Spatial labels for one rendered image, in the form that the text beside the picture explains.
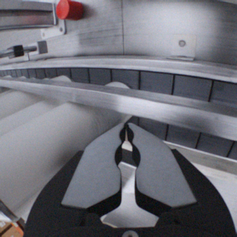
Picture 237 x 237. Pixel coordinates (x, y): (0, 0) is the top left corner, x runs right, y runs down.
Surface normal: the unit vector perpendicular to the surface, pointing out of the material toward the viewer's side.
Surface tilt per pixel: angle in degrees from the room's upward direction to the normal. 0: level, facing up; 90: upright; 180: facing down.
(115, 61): 0
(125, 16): 0
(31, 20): 90
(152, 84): 0
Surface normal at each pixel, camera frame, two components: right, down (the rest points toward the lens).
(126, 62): -0.52, 0.43
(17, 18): 0.85, 0.22
